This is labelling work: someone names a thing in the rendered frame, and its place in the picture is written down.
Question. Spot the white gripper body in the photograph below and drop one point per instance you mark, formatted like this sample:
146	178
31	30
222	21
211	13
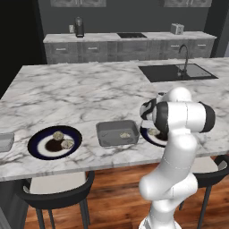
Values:
146	123

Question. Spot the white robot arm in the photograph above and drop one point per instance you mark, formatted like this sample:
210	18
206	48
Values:
174	167

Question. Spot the grey tupperware container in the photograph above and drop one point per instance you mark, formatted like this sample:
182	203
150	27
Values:
110	134
5	142

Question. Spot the pale dumpling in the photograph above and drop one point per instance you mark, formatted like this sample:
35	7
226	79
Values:
154	131
58	135
125	135
67	144

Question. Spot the dark blue and white plate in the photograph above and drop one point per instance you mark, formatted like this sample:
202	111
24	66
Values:
40	143
147	137

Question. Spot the black sink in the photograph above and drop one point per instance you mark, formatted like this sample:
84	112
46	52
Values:
167	73

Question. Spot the black tap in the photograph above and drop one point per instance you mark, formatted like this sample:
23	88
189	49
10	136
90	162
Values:
186	59

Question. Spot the grey run of cupboards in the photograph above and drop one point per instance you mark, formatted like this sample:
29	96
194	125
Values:
128	49

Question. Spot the black stool with pale seat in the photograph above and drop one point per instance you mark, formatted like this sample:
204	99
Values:
56	184
208	170

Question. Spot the black hob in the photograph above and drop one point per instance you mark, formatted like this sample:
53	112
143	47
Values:
131	35

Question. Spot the white toaster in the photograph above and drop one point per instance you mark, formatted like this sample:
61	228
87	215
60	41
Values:
177	29

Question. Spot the dark coffee machine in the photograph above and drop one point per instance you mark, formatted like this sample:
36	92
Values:
79	27

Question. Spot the dark tall cabinet unit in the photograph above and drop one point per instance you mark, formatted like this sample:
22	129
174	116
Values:
220	27

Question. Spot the white wall socket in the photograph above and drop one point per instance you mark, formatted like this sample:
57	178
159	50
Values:
71	28

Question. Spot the grey wall cupboards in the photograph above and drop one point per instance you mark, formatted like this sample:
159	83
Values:
78	3
188	3

